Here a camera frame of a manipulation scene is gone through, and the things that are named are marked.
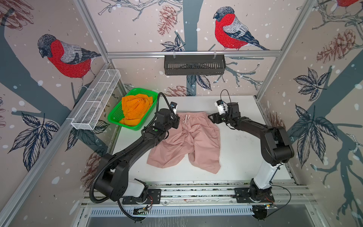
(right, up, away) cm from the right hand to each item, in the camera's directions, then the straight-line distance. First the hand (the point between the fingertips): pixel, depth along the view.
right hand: (211, 116), depth 97 cm
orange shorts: (-59, +6, +10) cm, 60 cm away
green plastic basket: (-47, -1, 0) cm, 47 cm away
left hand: (-24, +2, -13) cm, 27 cm away
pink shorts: (-11, -12, -4) cm, 17 cm away
